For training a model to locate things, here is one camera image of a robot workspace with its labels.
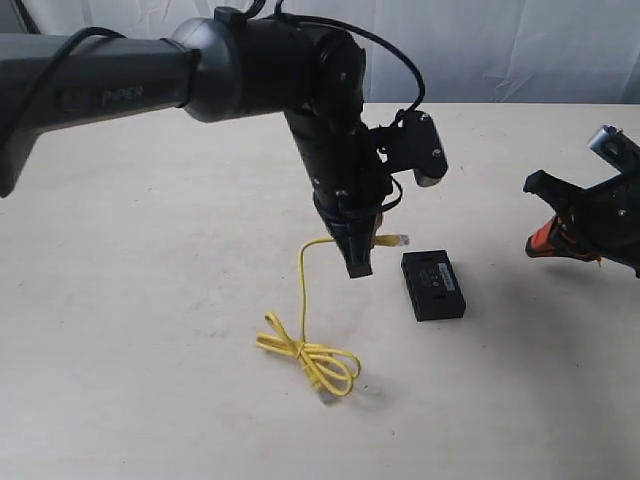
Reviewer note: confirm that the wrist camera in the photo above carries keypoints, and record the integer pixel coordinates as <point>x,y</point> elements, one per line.
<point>415,145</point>
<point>612,145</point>

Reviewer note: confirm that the black network switch box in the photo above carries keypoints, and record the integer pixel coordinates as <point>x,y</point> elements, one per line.
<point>432,286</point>

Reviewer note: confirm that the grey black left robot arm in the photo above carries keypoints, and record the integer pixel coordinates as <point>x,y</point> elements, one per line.
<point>216,69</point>

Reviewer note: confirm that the black light stand pole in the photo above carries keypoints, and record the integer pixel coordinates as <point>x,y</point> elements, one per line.
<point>28,25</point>

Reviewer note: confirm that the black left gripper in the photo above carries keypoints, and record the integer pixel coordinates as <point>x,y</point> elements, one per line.
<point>339,154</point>

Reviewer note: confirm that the white wrinkled backdrop curtain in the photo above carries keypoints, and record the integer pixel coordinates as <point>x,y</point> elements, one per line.
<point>468,51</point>

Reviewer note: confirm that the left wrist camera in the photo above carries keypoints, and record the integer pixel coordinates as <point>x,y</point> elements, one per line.
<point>415,145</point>

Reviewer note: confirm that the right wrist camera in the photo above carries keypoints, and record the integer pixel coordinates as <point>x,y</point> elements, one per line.
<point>612,145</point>

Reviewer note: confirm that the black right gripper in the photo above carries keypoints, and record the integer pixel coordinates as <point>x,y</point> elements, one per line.
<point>589,224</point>

